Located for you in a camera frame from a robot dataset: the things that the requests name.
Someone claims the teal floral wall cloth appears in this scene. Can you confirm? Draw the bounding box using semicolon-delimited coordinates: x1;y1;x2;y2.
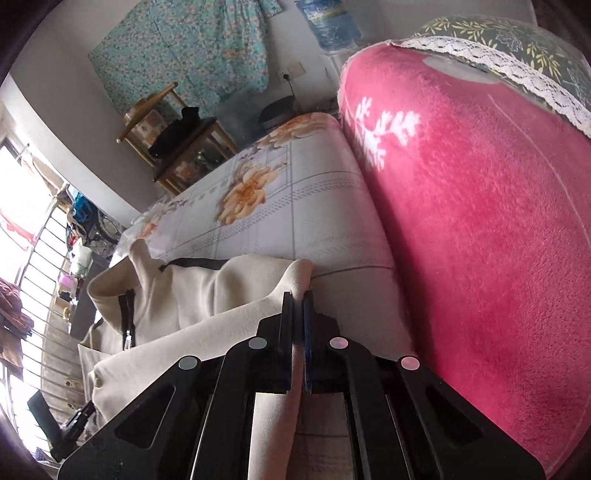
88;0;283;117

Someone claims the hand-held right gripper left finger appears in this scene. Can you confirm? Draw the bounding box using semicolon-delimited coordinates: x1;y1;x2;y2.
58;292;296;480

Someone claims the beige zip jacket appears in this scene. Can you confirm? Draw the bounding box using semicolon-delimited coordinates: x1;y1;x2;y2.
78;240;315;480

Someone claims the metal window railing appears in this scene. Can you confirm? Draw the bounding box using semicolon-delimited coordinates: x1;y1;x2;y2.
0;143;100;416

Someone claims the wooden chair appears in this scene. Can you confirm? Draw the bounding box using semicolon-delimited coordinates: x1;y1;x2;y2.
116;82;238;197

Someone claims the dark round pot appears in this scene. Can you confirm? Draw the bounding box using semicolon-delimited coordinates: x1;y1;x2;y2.
259;97;298;130

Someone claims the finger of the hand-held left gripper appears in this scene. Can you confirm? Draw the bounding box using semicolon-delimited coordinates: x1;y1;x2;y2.
62;401;98;439

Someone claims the pink fleece blanket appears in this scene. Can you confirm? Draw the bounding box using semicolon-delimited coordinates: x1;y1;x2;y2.
336;41;591;478

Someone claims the blue water jug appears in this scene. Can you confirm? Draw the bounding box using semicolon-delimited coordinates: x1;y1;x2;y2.
295;0;362;52

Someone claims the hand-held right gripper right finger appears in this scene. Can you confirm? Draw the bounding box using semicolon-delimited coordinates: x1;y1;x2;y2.
302;292;546;480

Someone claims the floral bed sheet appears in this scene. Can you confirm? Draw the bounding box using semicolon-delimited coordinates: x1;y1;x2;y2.
113;112;414;480

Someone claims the dark grey cabinet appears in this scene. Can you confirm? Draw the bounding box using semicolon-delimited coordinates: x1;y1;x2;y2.
69;254;114;335

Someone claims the green leaf-print lace pillow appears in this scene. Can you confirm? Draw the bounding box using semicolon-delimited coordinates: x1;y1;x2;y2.
399;16;591;138

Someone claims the dark red hanging garment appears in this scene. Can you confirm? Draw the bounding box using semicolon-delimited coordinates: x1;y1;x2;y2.
0;277;35;381

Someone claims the black cloth bundle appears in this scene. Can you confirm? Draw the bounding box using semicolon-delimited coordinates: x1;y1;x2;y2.
148;106;201;160

